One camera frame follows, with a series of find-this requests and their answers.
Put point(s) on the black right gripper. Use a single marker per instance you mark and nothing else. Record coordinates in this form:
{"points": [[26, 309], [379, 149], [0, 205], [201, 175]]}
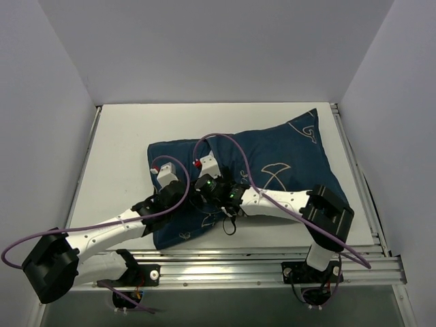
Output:
{"points": [[201, 184]]}

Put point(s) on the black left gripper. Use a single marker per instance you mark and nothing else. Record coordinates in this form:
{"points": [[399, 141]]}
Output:
{"points": [[180, 186]]}

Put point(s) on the blue pillowcase with gold script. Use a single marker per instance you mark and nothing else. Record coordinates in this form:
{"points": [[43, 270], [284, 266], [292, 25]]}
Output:
{"points": [[288, 157]]}

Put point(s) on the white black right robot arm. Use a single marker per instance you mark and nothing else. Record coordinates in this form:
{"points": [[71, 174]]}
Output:
{"points": [[326, 216]]}

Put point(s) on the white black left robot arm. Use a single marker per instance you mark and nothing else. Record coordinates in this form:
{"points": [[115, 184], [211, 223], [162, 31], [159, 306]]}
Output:
{"points": [[63, 259]]}

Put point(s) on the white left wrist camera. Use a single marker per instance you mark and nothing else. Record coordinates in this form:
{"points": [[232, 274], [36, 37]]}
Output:
{"points": [[165, 174]]}

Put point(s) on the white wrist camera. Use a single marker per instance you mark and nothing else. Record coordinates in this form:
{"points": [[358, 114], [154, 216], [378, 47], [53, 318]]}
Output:
{"points": [[207, 165], [165, 174]]}

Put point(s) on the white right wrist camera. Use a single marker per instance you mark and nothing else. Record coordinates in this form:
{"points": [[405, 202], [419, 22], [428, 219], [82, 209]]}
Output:
{"points": [[207, 165]]}

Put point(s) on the aluminium front rail frame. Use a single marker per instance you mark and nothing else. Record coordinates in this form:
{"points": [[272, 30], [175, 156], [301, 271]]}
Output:
{"points": [[242, 287]]}

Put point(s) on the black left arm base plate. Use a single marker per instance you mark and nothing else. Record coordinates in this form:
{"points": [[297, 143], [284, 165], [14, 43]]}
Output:
{"points": [[145, 275]]}

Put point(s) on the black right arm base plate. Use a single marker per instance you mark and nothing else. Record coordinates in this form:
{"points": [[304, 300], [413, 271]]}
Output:
{"points": [[301, 273]]}

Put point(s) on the aluminium left side rail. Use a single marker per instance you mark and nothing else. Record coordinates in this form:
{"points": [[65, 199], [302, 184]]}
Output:
{"points": [[92, 133]]}

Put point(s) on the aluminium rail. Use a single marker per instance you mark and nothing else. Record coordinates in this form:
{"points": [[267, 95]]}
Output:
{"points": [[362, 188], [92, 133]]}

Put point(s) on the aluminium right side rail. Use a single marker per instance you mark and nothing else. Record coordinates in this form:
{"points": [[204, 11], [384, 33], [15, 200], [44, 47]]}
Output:
{"points": [[362, 188]]}

